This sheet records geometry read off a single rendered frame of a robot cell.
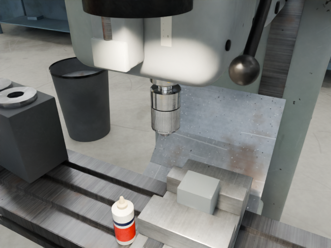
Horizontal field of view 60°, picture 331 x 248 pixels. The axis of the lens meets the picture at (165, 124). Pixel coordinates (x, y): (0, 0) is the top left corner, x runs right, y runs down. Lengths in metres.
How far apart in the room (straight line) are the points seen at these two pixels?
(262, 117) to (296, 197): 1.45
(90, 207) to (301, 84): 0.57
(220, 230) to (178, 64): 0.28
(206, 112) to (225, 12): 0.55
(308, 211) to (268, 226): 1.49
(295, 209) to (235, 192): 1.58
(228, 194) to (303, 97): 0.36
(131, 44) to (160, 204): 0.30
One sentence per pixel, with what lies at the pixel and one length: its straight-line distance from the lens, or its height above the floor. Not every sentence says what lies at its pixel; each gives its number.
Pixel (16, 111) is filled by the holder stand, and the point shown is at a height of 1.15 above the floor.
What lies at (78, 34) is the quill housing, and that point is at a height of 1.36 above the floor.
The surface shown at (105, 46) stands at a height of 1.36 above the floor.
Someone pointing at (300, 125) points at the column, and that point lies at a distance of 0.82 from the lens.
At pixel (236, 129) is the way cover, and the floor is 1.03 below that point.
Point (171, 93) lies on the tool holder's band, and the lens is 0.41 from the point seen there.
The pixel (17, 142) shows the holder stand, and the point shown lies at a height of 1.08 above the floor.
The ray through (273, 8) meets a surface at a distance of 0.47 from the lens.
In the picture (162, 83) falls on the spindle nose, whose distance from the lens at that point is 0.40.
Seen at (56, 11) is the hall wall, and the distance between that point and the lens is 6.62.
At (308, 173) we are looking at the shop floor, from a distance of 2.44.
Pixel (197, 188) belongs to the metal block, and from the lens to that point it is 0.50.
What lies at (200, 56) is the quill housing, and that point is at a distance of 0.30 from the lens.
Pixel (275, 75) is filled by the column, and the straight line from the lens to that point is 0.77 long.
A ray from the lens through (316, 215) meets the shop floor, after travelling 2.14.
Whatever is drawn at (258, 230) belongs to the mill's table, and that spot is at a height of 0.96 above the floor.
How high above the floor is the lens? 1.45
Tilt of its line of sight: 31 degrees down
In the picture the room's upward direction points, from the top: straight up
